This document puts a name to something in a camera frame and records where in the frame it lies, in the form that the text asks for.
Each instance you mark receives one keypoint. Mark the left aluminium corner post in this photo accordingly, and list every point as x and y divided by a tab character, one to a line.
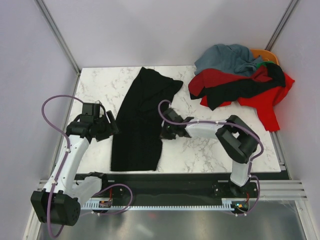
57	34

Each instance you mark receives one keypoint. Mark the grey-blue t-shirt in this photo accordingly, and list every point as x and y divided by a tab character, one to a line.
233	59

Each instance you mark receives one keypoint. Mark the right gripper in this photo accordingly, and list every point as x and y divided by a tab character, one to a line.
164	135

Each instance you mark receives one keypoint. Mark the white cable duct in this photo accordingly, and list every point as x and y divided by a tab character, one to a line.
100	205

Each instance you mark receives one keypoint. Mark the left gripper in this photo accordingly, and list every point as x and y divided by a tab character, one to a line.
111	128

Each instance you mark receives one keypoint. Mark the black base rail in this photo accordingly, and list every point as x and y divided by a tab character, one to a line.
171	189

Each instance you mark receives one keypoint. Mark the green garment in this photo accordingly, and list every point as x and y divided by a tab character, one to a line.
264	63

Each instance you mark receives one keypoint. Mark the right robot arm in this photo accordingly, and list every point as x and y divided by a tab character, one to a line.
238	140

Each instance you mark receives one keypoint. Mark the aluminium extrusion frame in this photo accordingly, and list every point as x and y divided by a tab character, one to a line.
273	185

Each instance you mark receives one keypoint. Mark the aluminium corner post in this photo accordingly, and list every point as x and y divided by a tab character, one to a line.
282	23
57	34

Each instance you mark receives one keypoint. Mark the right aluminium corner post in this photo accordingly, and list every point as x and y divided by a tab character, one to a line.
282	23

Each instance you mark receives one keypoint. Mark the orange basket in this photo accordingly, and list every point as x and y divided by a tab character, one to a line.
265	55

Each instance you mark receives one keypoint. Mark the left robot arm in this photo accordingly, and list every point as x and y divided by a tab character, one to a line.
60	201

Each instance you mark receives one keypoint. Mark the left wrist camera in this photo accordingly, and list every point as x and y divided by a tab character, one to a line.
98	102

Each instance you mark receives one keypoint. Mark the red t-shirt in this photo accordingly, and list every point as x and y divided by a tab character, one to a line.
264	103

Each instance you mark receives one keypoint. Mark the black t-shirt in pile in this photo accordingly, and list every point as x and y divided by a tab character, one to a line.
219	87

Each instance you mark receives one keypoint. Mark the black t-shirt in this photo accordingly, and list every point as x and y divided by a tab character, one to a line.
219	87
138	145

